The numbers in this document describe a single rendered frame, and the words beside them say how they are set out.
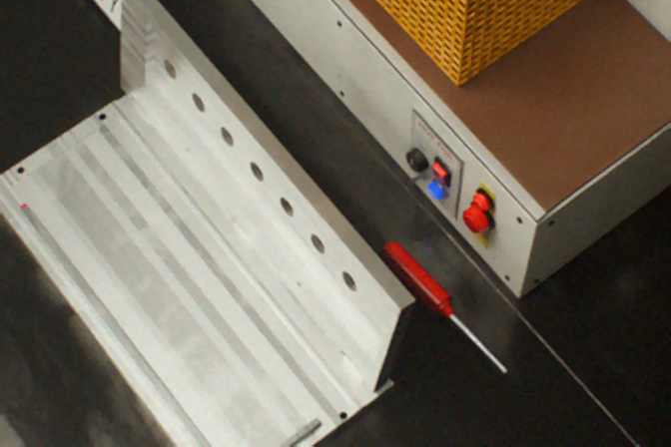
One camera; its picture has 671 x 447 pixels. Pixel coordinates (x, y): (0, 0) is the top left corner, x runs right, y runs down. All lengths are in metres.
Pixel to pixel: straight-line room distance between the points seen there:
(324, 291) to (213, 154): 0.19
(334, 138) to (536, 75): 0.28
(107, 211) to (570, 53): 0.51
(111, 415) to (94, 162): 0.28
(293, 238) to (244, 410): 0.18
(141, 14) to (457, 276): 0.42
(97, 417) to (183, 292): 0.15
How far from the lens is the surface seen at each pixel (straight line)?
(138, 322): 1.56
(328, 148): 1.64
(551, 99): 1.46
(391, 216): 1.61
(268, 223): 1.51
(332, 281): 1.46
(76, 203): 1.62
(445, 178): 1.50
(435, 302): 1.54
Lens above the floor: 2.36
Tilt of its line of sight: 64 degrees down
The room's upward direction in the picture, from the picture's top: 3 degrees counter-clockwise
